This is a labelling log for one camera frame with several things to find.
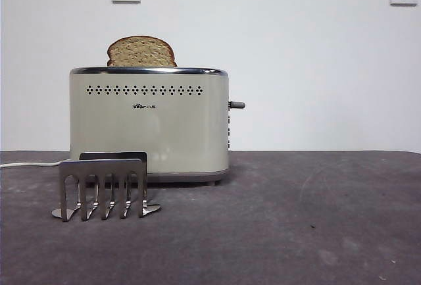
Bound brown bread slice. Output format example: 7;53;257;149
106;36;178;68

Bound cream two-slot toaster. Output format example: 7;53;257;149
69;66;230;186

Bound steel toast rack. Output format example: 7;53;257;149
51;151;162;222

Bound white toaster power cable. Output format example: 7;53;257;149
0;161;72;169

